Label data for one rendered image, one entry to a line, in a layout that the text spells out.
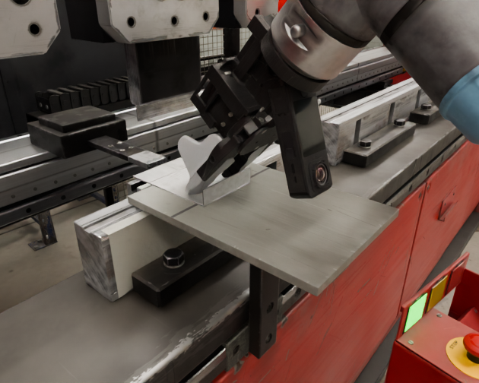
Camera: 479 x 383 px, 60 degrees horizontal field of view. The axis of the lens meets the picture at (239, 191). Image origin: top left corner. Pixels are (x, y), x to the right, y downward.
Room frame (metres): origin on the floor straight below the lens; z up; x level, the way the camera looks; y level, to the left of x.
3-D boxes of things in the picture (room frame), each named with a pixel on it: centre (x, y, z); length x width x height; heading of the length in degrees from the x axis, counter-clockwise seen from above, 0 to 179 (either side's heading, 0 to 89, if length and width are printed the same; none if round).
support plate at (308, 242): (0.43, -0.02, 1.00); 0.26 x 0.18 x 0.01; 50
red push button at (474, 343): (0.40, -0.32, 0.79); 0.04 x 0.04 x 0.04
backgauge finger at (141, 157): (0.63, 0.22, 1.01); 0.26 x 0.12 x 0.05; 50
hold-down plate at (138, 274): (0.52, 0.02, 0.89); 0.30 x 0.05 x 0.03; 140
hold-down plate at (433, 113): (1.26, -0.60, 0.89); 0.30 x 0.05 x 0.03; 140
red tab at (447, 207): (1.21, -0.69, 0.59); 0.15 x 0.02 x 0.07; 140
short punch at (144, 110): (0.52, 0.09, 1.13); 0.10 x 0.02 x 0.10; 140
